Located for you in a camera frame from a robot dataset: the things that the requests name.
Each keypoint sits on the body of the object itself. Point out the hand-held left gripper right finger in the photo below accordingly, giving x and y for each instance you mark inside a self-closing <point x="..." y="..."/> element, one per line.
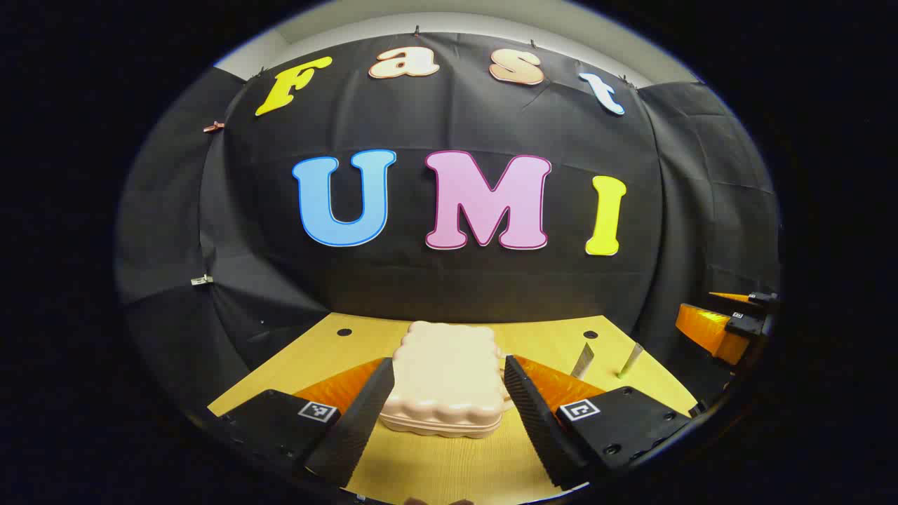
<point x="532" y="414"/>

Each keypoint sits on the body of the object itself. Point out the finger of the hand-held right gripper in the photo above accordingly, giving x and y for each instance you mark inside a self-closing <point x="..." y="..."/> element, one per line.
<point x="708" y="330"/>
<point x="761" y="298"/>

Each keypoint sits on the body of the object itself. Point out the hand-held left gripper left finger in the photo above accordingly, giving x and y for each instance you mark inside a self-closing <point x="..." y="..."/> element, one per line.
<point x="365" y="414"/>

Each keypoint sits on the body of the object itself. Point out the silver skin care tube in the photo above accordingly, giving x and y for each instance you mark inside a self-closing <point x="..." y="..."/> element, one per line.
<point x="582" y="361"/>

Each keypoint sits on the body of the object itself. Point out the white green skin care tube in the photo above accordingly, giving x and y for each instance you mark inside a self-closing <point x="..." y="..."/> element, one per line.
<point x="630" y="361"/>

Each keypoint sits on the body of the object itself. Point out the pale pink scalloped suitcase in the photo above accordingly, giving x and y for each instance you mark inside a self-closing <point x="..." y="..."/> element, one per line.
<point x="445" y="372"/>

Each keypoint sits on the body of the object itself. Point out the black backdrop cloth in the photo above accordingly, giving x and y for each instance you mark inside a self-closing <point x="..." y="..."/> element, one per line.
<point x="456" y="280"/>

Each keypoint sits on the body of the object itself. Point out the silver cloth clip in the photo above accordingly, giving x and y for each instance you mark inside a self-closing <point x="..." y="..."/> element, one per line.
<point x="202" y="280"/>

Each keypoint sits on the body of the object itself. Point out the copper cloth clip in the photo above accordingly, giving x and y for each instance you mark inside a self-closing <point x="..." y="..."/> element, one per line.
<point x="214" y="127"/>

